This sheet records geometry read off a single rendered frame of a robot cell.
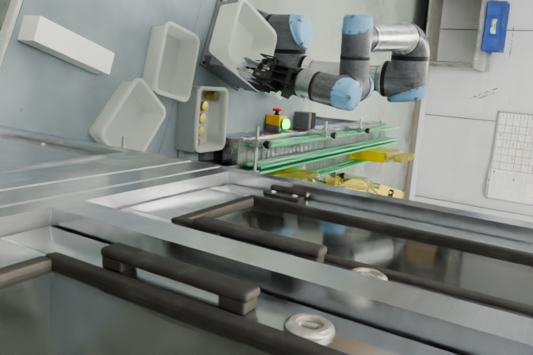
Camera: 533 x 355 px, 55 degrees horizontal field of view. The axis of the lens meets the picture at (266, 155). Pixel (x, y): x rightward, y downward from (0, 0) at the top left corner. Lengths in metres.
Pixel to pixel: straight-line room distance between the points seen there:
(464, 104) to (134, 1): 6.40
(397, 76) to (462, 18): 6.09
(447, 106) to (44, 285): 7.37
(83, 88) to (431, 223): 1.05
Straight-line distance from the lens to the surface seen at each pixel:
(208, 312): 0.38
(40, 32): 1.34
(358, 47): 1.31
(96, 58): 1.44
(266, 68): 1.32
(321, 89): 1.24
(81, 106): 1.49
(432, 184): 7.79
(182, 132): 1.77
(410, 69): 1.65
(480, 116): 7.61
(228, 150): 1.88
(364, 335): 0.38
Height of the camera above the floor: 1.89
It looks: 29 degrees down
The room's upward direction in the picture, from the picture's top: 99 degrees clockwise
